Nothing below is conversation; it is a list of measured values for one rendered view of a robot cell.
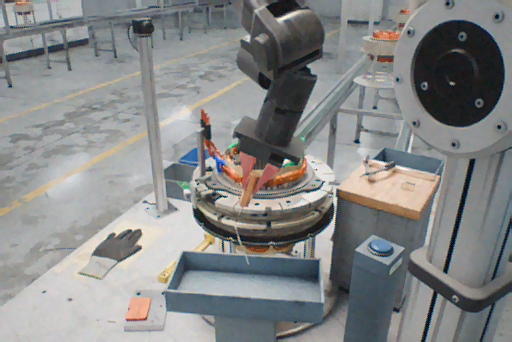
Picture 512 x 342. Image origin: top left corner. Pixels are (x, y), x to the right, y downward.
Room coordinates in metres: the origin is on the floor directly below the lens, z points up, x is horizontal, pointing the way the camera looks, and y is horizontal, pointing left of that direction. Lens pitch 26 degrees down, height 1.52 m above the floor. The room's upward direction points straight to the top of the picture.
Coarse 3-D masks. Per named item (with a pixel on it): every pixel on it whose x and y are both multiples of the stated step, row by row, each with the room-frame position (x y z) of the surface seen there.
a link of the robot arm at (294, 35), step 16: (240, 0) 0.56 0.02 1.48; (256, 0) 0.54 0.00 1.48; (272, 0) 0.54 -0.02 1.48; (288, 0) 0.55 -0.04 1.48; (304, 0) 0.55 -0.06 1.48; (240, 16) 0.57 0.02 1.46; (256, 16) 0.52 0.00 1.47; (272, 16) 0.52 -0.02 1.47; (288, 16) 0.53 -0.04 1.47; (304, 16) 0.53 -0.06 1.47; (256, 32) 0.54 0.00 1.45; (272, 32) 0.50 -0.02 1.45; (288, 32) 0.51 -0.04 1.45; (304, 32) 0.52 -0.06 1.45; (320, 32) 0.53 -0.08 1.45; (288, 48) 0.50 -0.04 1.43; (304, 48) 0.52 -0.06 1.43
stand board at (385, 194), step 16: (352, 176) 0.91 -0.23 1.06; (384, 176) 0.91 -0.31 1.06; (400, 176) 0.91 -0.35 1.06; (336, 192) 0.85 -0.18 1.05; (352, 192) 0.83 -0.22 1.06; (368, 192) 0.83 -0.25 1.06; (384, 192) 0.83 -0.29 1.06; (400, 192) 0.83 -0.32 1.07; (416, 192) 0.83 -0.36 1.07; (432, 192) 0.85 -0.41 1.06; (384, 208) 0.79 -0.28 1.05; (400, 208) 0.77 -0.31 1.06; (416, 208) 0.76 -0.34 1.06
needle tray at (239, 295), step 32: (192, 256) 0.61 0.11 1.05; (224, 256) 0.61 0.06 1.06; (256, 256) 0.60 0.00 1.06; (192, 288) 0.56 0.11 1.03; (224, 288) 0.56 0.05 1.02; (256, 288) 0.56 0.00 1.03; (288, 288) 0.56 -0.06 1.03; (320, 288) 0.52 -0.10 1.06; (224, 320) 0.52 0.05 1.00; (256, 320) 0.51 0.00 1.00; (288, 320) 0.49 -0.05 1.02; (320, 320) 0.49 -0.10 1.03
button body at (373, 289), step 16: (368, 240) 0.69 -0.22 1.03; (368, 256) 0.64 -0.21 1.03; (400, 256) 0.65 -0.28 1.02; (368, 272) 0.64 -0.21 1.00; (384, 272) 0.62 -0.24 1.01; (400, 272) 0.66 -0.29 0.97; (352, 288) 0.66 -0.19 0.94; (368, 288) 0.64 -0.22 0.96; (384, 288) 0.62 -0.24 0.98; (352, 304) 0.66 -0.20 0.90; (368, 304) 0.63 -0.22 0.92; (384, 304) 0.63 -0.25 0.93; (352, 320) 0.65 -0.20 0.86; (368, 320) 0.63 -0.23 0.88; (384, 320) 0.64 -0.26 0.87; (352, 336) 0.65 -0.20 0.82; (368, 336) 0.62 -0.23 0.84; (384, 336) 0.65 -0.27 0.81
